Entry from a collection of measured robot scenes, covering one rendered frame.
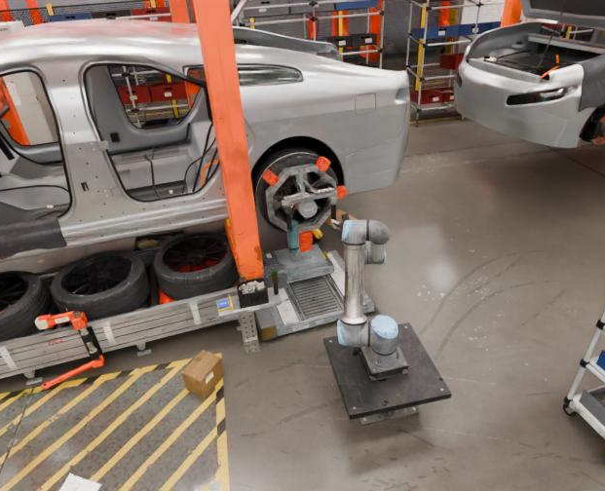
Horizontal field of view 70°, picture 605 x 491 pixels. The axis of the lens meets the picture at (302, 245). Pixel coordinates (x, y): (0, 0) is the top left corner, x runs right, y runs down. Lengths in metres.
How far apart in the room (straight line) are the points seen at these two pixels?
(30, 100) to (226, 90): 4.98
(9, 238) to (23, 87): 3.96
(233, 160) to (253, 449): 1.71
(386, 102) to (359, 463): 2.46
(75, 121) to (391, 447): 2.76
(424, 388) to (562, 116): 3.02
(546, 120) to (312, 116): 2.40
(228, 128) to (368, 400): 1.73
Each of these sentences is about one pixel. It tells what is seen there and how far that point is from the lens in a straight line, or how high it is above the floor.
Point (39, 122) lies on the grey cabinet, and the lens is 7.33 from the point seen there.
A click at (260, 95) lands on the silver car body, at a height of 1.63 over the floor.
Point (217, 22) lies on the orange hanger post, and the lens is 2.49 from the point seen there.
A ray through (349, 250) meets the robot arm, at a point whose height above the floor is 1.04.
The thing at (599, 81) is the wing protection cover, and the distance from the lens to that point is 4.83.
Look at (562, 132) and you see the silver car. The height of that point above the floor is 0.90.
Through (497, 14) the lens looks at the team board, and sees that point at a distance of 8.86.
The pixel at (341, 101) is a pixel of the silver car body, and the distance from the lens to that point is 3.33.
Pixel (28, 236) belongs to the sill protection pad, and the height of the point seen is 0.91.
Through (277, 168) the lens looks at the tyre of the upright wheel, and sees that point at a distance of 3.25.
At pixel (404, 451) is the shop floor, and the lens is 2.82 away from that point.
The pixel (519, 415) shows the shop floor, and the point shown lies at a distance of 3.14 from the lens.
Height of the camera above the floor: 2.39
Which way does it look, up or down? 33 degrees down
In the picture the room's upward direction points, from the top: 4 degrees counter-clockwise
